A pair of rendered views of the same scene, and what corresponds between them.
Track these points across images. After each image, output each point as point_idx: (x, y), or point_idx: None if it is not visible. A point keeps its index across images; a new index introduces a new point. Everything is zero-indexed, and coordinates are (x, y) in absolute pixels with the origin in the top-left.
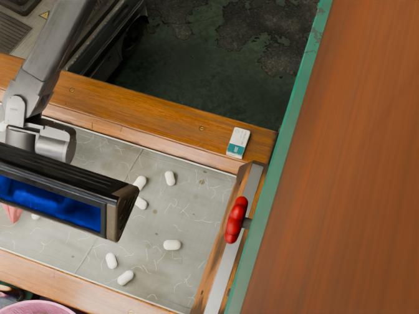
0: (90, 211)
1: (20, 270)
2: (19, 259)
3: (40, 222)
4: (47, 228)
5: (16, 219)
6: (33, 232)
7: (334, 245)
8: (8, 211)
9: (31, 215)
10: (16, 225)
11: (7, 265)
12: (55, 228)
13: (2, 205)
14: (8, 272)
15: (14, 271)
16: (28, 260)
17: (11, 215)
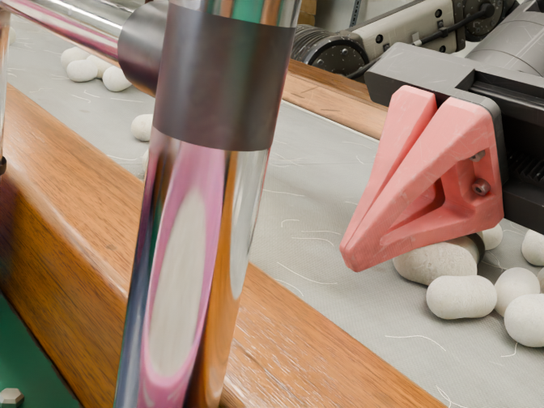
0: None
1: (316, 367)
2: (329, 328)
3: (452, 335)
4: (480, 364)
5: (367, 252)
6: (405, 340)
7: None
8: (384, 178)
9: (431, 282)
10: (335, 291)
11: (252, 313)
12: (525, 384)
13: (383, 143)
14: (236, 333)
15: (271, 350)
16: (382, 359)
17: (380, 204)
